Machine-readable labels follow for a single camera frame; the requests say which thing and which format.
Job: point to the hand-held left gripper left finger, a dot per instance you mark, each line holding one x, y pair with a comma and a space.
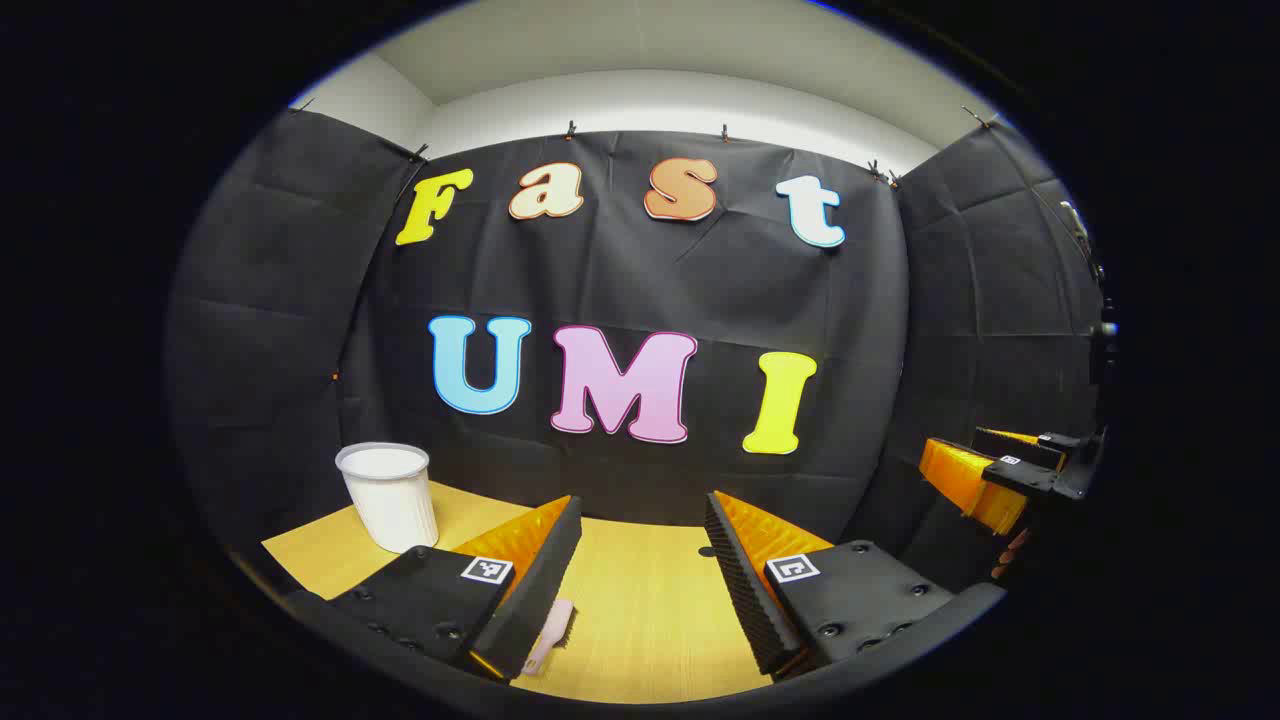
545, 580

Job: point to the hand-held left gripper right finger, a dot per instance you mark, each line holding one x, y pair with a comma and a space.
745, 590

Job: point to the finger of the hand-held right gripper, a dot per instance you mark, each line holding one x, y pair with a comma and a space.
1010, 447
1020, 475

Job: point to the small pink broom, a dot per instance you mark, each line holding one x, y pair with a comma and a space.
552, 630

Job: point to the white ribbed garbage bin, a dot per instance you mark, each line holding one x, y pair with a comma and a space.
390, 500

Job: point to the wooden desktop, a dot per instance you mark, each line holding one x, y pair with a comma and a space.
640, 620

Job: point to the row of black cloth clips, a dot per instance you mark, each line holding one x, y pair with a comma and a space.
570, 129

